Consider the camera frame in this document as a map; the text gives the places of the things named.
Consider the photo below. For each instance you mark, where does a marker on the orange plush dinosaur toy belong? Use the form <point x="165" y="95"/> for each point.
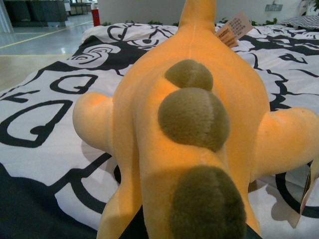
<point x="190" y="128"/>

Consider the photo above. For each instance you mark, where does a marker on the white toy hang tag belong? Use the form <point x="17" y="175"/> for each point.
<point x="234" y="29"/>

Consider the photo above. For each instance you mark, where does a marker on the red fire extinguisher cabinet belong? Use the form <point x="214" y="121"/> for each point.
<point x="95" y="17"/>

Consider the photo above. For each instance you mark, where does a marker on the dark reception counter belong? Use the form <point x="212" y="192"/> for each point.
<point x="36" y="13"/>

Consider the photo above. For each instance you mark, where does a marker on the grey checkered pillow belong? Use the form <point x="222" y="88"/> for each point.
<point x="306" y="22"/>

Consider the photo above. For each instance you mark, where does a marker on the grey wall socket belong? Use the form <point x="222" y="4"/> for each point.
<point x="273" y="7"/>

